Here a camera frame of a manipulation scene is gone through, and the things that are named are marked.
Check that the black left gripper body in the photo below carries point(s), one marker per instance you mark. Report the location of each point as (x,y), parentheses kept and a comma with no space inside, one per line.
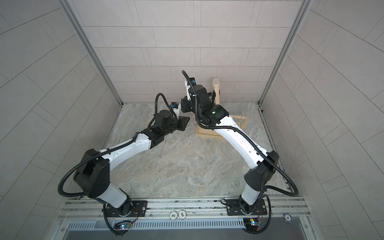
(172,125)

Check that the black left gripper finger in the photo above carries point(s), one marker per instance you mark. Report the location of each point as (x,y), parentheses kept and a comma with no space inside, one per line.
(184,119)
(182,126)

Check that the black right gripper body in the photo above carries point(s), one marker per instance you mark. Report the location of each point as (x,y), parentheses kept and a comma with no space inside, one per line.
(189,104)

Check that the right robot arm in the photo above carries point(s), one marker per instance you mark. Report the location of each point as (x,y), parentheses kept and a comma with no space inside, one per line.
(260,171)

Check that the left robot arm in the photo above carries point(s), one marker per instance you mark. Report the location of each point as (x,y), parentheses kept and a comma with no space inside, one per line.
(93,177)

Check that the ventilation grille strip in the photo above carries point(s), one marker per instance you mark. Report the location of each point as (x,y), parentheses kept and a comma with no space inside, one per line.
(163,224)

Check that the left green circuit board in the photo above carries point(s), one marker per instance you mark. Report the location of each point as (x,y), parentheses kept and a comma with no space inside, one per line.
(123,226)

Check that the green circuit board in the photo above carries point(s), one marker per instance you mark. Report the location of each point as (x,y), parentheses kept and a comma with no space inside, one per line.
(252,225)
(123,226)

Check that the right green circuit board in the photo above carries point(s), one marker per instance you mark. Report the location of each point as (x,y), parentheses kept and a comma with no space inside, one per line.
(252,225)

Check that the blue poker chip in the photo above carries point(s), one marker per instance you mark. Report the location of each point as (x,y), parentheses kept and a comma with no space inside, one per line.
(287,217)

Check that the aluminium corner profile right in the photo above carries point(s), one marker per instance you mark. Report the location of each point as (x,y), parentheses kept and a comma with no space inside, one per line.
(290,38)

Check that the aluminium corner profile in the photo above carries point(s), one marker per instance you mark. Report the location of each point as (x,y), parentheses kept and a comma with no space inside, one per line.
(68,12)
(290,38)

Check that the aluminium corner profile left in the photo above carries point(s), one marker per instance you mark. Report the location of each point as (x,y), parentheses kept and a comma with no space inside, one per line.
(68,12)

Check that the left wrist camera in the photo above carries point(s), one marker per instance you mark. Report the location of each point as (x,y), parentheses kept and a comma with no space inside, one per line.
(175,106)

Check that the right poker chip on rail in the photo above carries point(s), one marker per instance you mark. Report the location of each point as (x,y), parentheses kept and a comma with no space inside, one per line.
(182,214)

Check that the poker chip on rail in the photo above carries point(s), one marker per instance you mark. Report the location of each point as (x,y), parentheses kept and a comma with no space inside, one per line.
(182,214)
(173,215)

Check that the left poker chip on rail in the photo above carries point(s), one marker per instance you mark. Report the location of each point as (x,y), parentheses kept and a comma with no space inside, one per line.
(173,215)

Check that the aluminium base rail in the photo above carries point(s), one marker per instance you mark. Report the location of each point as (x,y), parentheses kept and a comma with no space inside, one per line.
(196,208)

